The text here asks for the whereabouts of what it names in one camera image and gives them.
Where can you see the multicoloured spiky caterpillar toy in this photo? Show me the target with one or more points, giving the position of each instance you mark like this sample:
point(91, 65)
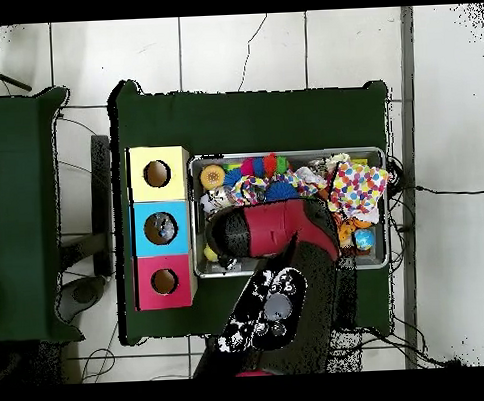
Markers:
point(264, 164)

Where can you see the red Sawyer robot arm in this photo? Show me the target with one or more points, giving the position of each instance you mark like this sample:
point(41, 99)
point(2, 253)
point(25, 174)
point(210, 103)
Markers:
point(275, 227)

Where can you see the wooden box with three holes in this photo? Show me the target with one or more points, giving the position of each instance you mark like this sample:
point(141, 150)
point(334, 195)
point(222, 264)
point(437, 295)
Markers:
point(159, 210)

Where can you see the shallow clear mesh bin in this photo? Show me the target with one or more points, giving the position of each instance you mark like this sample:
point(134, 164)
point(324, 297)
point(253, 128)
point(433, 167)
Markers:
point(365, 263)

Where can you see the crushed silver drink can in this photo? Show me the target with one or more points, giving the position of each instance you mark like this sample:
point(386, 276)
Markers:
point(219, 198)

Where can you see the blue spiky rubber ball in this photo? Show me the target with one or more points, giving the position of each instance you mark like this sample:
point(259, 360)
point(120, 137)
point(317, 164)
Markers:
point(281, 190)
point(231, 178)

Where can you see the orange ball with cream dots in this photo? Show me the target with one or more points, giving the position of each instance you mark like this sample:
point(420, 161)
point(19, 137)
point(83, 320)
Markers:
point(212, 176)

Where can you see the yellow rubber duck toy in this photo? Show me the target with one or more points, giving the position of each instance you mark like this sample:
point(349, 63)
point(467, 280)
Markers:
point(210, 252)

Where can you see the dark green table cloth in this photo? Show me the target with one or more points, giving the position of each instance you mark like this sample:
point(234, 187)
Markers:
point(262, 115)
point(26, 198)

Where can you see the polka dot cloth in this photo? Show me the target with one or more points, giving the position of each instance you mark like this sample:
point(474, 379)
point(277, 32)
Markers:
point(357, 187)

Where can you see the black panel stand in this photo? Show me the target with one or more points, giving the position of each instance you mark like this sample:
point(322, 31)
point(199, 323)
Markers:
point(103, 202)

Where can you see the grey stand base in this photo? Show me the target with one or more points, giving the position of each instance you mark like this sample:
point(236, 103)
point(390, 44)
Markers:
point(87, 293)

